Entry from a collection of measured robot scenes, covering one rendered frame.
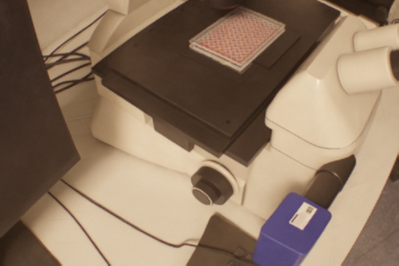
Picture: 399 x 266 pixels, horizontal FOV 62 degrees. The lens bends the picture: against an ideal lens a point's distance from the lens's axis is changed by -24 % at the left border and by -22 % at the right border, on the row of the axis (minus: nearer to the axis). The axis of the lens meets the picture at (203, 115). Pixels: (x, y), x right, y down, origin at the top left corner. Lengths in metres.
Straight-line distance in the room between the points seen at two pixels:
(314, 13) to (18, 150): 0.53
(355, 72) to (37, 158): 0.37
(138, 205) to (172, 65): 0.24
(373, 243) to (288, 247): 1.17
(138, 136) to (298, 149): 0.30
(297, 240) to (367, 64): 0.19
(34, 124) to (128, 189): 0.30
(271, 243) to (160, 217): 0.28
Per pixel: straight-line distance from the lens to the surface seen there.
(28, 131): 0.43
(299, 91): 0.42
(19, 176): 0.46
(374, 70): 0.41
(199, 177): 0.59
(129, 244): 0.63
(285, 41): 0.60
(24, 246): 0.68
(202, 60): 0.56
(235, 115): 0.49
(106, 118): 0.72
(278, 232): 0.40
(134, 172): 0.70
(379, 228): 1.59
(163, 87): 0.53
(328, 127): 0.43
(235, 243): 0.60
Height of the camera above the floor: 1.32
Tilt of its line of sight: 48 degrees down
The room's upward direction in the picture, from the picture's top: 2 degrees counter-clockwise
